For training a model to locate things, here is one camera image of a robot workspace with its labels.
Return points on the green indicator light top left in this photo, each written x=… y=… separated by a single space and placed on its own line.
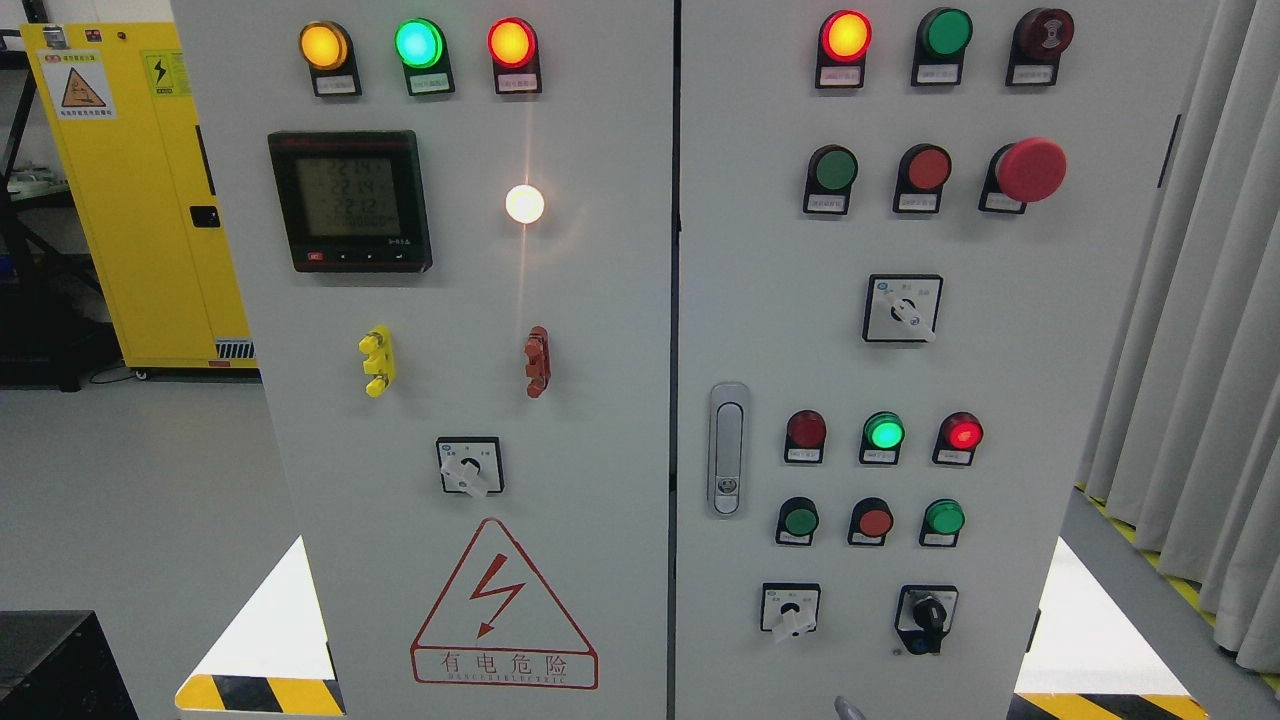
x=424 y=54

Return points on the red indicator light left door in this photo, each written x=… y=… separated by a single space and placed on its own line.
x=514 y=49

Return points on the white lit indicator light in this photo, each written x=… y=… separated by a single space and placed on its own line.
x=525 y=204

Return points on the dark red buzzer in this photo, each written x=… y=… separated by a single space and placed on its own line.
x=1039 y=39

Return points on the red terminal connector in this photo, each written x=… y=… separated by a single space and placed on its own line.
x=537 y=367

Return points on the green indicator light top right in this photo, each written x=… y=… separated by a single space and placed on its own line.
x=940 y=44

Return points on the green push button upper row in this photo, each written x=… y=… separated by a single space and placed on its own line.
x=831 y=171

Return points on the red emergency stop mushroom button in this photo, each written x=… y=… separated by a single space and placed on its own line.
x=1021 y=173

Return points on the red indicator light right door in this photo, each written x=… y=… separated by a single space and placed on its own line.
x=842 y=47

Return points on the left door rotary selector switch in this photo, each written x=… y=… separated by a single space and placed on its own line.
x=471 y=466

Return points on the yellow safety storage cabinet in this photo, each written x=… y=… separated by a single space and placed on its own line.
x=122 y=113

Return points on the green start push button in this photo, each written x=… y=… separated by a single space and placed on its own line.
x=797 y=522

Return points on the red electric hazard warning sticker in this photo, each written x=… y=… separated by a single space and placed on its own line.
x=497 y=621

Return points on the bright green push button lower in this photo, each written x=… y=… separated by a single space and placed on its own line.
x=942 y=522

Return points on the yellow indicator light top left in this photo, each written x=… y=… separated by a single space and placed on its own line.
x=328 y=51

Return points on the black digital power meter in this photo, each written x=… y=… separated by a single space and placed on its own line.
x=352 y=201

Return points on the black knob selector switch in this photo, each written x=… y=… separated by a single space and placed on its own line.
x=924 y=616

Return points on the green indicator light lower middle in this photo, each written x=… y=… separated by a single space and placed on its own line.
x=881 y=439

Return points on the yellow terminal connector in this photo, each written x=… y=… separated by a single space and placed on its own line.
x=378 y=348

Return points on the red indicator light lower right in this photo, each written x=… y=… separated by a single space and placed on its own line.
x=957 y=440

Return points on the red push button row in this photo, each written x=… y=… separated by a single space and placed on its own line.
x=920 y=179
x=871 y=521

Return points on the silver door handle lock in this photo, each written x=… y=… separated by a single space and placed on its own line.
x=728 y=421

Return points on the lower white rotary selector switch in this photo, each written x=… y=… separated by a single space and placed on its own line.
x=789 y=610

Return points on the green indicator light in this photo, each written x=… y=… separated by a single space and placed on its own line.
x=424 y=54
x=940 y=44
x=881 y=439

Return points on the upper right rotary selector switch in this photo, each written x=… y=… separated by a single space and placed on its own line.
x=902 y=308

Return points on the red indicator light lower left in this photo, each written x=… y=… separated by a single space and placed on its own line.
x=805 y=438

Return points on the grey electrical control cabinet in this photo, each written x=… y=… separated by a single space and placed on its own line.
x=670 y=140

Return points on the grey curtain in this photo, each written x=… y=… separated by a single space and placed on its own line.
x=1185 y=451

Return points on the black box bottom left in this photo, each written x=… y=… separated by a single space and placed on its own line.
x=58 y=665

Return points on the red push button lower row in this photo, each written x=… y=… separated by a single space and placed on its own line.
x=871 y=521

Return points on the red push button upper row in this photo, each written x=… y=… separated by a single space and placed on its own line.
x=920 y=179

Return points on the red indicator light door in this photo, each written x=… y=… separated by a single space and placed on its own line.
x=842 y=47
x=514 y=49

